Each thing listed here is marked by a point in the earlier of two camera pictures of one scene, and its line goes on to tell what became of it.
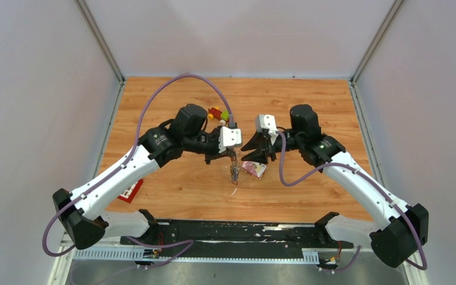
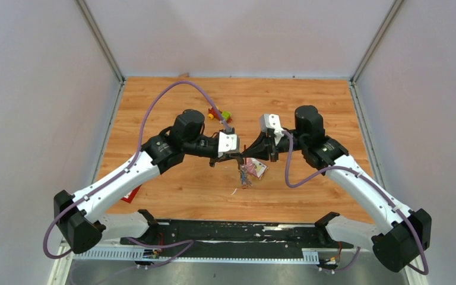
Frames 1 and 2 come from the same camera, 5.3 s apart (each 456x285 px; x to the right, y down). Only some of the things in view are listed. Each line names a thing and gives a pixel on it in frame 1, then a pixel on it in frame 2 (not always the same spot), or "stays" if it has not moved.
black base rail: [216, 238] stays
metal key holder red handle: [235, 168] -> [246, 178]
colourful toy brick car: [214, 112] stays
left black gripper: [217, 154] stays
